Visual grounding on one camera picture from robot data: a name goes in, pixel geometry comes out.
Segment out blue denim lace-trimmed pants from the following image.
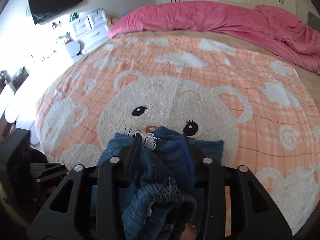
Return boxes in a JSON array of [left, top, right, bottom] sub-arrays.
[[91, 125, 225, 240]]

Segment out person right hand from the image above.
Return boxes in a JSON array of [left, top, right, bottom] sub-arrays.
[[180, 223, 197, 240]]

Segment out orange bear pattern blanket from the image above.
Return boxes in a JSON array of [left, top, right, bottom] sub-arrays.
[[36, 31, 319, 233]]

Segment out white drawer dresser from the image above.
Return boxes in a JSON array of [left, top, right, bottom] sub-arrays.
[[69, 8, 108, 55]]

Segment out pink duvet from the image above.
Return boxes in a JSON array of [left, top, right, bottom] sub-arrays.
[[107, 1, 319, 74]]

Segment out grey padded headboard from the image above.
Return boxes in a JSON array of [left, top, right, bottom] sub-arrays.
[[307, 11, 320, 33]]

